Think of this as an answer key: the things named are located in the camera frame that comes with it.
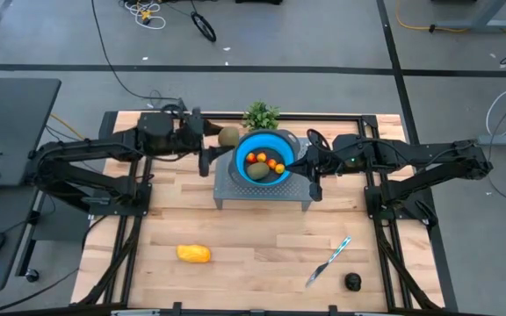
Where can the small red-orange fruit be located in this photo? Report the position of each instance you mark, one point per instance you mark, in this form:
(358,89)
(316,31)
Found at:
(251,157)

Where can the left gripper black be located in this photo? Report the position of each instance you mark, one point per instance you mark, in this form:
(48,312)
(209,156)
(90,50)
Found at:
(191,134)

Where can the grey perforated metal stand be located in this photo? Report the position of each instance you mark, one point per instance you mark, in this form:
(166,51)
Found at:
(297,193)

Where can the small orange fruit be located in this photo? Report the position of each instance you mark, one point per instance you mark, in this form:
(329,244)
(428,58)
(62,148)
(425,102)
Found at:
(272,163)
(261,156)

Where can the green plant in white pot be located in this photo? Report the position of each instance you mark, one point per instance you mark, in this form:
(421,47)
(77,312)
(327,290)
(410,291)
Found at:
(260,116)

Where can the black table frame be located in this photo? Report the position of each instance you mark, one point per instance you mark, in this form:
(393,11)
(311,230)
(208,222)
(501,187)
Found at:
(323,117)

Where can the small yellow-orange fruit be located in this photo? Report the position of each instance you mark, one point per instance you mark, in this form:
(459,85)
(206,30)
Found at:
(279,168)

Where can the blue collapsible bowl grey rim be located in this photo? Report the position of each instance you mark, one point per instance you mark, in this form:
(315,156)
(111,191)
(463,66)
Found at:
(240,149)

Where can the grey desk foot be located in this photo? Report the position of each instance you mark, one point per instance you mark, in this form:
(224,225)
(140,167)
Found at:
(505,139)
(477,24)

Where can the brown-green kiwi fruit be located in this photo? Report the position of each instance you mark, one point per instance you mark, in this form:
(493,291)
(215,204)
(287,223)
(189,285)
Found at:
(258,170)
(229,136)

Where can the yellow-orange mango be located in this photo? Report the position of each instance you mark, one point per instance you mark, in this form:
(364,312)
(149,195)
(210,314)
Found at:
(193,253)

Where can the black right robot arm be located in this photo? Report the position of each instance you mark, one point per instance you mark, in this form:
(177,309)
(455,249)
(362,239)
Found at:
(411,153)

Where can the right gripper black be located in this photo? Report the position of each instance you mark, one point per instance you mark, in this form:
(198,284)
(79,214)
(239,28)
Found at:
(322,160)

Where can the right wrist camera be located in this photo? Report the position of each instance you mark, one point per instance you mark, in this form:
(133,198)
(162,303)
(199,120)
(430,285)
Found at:
(315,191)

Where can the black desk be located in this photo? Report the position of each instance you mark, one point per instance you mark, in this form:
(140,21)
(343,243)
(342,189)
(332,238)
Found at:
(16,131)

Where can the black caster wheel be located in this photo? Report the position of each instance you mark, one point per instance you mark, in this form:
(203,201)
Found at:
(32,275)

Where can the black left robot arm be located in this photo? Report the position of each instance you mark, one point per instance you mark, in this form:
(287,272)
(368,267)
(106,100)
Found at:
(156,131)

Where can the black avocado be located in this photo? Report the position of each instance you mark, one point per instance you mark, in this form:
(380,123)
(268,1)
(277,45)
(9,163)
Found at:
(352,282)

